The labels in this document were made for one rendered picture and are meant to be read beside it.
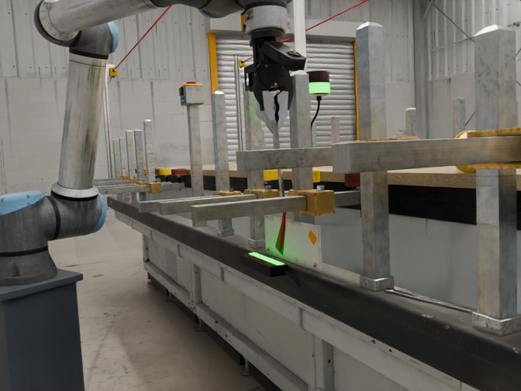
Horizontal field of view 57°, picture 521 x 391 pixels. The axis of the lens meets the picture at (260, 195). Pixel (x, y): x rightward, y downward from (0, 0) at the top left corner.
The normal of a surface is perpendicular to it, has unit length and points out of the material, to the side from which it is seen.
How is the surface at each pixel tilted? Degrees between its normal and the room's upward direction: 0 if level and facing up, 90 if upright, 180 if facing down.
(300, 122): 90
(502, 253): 90
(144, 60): 90
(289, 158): 90
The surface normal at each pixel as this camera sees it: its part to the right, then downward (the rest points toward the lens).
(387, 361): -0.90, 0.08
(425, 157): 0.44, 0.05
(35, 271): 0.65, -0.32
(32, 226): 0.77, 0.02
